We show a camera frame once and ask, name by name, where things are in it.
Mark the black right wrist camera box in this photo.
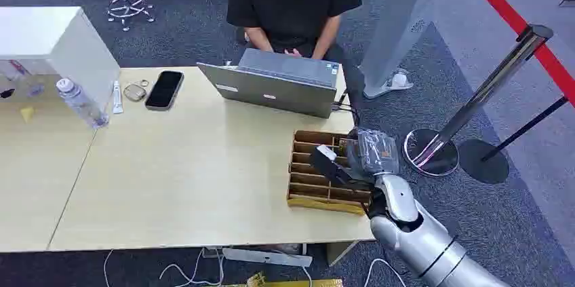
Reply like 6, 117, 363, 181
309, 144, 354, 186

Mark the yellow packaging on floor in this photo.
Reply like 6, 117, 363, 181
222, 272, 344, 287

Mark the small white tube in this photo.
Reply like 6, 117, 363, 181
111, 80, 124, 115

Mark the black stanchion post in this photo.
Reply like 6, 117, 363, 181
458, 95, 570, 185

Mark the white translucent cabinet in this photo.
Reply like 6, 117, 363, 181
0, 6, 121, 111

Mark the grey partition column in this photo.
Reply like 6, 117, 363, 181
359, 0, 443, 100

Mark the grey laptop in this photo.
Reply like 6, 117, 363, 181
197, 47, 340, 119

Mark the pale table leg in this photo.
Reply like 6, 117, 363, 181
325, 240, 361, 267

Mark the black smartphone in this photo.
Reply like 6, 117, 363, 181
144, 70, 185, 111

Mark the white power strip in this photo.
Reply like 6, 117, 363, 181
222, 247, 313, 269

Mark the wooden card box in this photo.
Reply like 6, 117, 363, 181
286, 130, 374, 216

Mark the black laptop cable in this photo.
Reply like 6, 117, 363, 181
332, 90, 361, 128

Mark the round key fob with ring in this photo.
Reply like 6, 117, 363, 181
123, 79, 150, 103

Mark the chrome stanchion post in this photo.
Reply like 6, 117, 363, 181
401, 24, 554, 177

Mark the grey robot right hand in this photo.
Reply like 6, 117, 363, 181
344, 128, 401, 180

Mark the chrome star chair base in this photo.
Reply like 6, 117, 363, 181
106, 0, 157, 33

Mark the white floor cable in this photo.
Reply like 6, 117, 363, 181
104, 248, 226, 287
363, 258, 408, 287

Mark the red barrier belt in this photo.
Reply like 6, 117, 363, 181
454, 0, 575, 109

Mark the clear plastic water bottle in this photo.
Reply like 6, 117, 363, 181
56, 78, 110, 130

